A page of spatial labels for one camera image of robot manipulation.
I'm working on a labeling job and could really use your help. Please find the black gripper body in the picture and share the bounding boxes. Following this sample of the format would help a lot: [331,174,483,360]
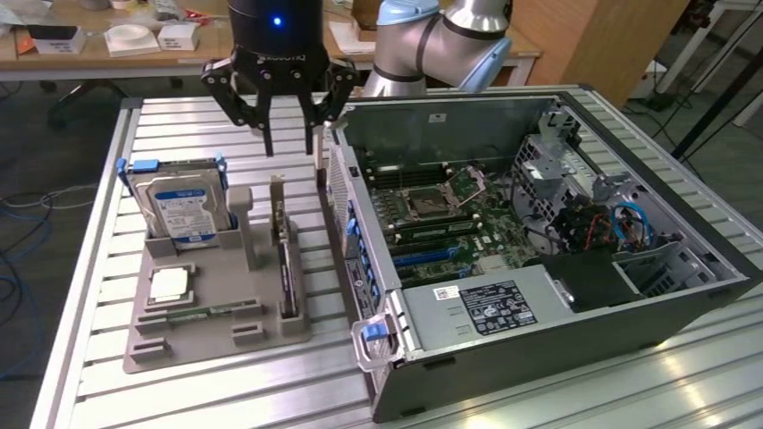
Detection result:
[228,0,330,98]

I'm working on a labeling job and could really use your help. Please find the black graphics card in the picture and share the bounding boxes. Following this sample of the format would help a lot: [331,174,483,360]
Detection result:
[267,173,303,322]

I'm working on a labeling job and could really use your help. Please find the white paper booklets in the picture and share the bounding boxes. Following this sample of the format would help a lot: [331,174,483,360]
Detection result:
[329,20,378,56]

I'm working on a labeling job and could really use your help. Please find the plain white box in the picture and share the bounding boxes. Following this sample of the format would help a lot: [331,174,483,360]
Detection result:
[155,22,202,52]

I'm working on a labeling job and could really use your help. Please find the white box with round dish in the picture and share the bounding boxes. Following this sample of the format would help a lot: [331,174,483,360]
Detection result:
[104,24,163,57]

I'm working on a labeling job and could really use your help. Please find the wooden desk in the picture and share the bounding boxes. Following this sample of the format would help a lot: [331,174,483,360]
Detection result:
[0,0,545,97]

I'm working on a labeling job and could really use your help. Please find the black office chair base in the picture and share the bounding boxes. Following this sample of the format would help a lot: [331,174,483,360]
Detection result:
[40,78,130,130]

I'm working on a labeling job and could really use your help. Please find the hard disk with blue caddy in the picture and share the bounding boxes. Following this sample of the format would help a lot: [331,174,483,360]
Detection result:
[118,154,231,251]

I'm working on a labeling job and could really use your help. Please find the CPU socket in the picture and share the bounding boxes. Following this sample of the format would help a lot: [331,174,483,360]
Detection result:
[403,185,465,221]

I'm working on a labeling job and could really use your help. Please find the metal socket cover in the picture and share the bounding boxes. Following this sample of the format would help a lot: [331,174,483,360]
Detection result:
[443,164,494,209]

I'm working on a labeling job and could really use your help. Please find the white box with black lid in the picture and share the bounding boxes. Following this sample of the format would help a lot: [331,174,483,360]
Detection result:
[27,24,88,55]

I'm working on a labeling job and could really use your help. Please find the installed RAM stick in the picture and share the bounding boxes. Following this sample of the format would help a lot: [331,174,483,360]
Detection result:
[390,221,482,245]

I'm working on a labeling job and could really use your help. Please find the blue expansion slot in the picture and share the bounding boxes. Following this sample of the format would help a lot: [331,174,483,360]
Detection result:
[390,248,455,269]

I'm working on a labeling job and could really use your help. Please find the green motherboard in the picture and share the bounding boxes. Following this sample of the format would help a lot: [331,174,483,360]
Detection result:
[357,149,545,287]

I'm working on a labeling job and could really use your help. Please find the metal drive cage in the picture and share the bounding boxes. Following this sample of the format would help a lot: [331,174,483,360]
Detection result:
[511,100,605,212]

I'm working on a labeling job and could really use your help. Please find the grey parts rack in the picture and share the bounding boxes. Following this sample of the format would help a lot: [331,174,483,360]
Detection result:
[122,185,315,375]

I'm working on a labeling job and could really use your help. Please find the silver CPU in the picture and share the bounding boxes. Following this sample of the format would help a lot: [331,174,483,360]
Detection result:
[148,267,196,303]

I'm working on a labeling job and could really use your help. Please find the wooden cabinet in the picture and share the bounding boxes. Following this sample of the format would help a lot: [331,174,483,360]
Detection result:
[535,0,697,108]

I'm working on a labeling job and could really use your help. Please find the green loose RAM stick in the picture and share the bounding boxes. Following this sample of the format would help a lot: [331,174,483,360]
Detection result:
[160,299,252,321]

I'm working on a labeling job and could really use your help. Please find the grey power supply unit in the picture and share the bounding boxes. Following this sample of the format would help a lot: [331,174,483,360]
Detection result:
[399,265,578,352]

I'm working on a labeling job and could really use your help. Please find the black plastic shroud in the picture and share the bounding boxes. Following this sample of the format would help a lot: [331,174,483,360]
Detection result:
[542,249,646,314]

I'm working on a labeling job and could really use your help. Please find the grey disk bay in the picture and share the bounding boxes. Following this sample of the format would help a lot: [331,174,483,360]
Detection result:
[613,240,717,297]

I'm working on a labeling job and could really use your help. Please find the black open PC case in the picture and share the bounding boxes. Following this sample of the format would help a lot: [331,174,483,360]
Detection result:
[314,88,763,424]

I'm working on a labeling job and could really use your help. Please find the white side table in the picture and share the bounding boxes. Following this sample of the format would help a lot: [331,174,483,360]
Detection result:
[655,0,763,129]

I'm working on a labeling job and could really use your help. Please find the blue floor cable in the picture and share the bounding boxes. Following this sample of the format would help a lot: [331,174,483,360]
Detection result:
[0,196,55,381]

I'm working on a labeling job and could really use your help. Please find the red wire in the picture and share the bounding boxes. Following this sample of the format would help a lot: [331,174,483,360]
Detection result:
[585,212,613,251]

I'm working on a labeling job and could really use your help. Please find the blue wire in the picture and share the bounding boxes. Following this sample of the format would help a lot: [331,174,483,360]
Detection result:
[611,201,657,251]

